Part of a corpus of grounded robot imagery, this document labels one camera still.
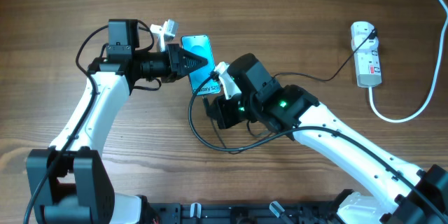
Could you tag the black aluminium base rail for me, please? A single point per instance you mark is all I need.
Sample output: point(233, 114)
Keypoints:
point(196, 213)

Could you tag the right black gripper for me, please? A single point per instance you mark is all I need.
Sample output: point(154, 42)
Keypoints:
point(226, 119)

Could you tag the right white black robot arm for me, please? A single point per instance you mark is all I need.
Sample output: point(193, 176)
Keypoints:
point(400, 192)

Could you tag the teal screen Galaxy smartphone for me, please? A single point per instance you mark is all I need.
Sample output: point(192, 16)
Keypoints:
point(200, 45)

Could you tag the white power strip socket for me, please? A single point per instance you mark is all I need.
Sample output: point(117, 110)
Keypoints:
point(365, 44)

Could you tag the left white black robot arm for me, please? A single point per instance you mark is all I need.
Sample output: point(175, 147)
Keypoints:
point(68, 180)

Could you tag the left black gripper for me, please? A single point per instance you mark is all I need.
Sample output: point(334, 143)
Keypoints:
point(176, 54)

